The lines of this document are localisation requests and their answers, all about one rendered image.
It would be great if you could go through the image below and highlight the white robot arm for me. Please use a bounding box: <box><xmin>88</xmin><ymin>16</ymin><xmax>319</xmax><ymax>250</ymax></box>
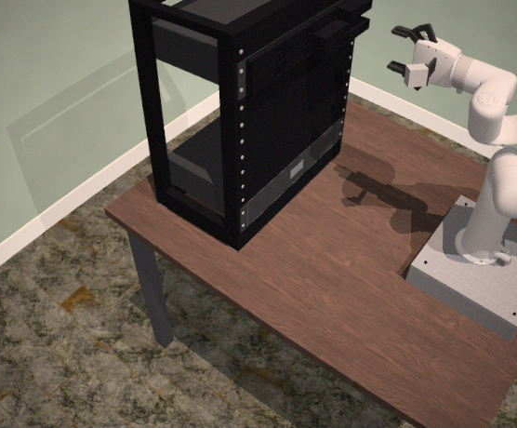
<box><xmin>404</xmin><ymin>55</ymin><xmax>517</xmax><ymax>266</ymax></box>

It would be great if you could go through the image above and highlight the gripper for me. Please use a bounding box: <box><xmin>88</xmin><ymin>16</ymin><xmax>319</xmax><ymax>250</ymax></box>
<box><xmin>387</xmin><ymin>23</ymin><xmax>462</xmax><ymax>87</ymax></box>

